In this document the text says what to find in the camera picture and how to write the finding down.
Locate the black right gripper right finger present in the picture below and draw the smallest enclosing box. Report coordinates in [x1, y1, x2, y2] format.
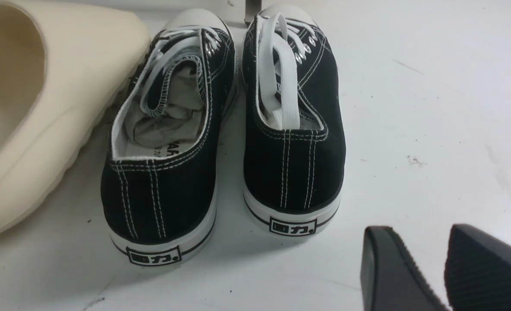
[444, 224, 511, 311]

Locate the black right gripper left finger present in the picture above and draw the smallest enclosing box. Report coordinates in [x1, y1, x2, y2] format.
[360, 226, 447, 311]

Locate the right black canvas sneaker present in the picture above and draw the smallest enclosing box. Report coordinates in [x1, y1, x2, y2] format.
[241, 4, 346, 239]

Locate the black canvas sneaker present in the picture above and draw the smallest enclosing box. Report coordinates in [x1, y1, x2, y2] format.
[101, 9, 239, 267]
[241, 4, 346, 239]

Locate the left black canvas sneaker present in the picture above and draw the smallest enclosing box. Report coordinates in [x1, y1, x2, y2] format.
[101, 9, 239, 267]

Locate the right cream foam slide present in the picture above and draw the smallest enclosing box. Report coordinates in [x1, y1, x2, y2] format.
[0, 0, 150, 234]

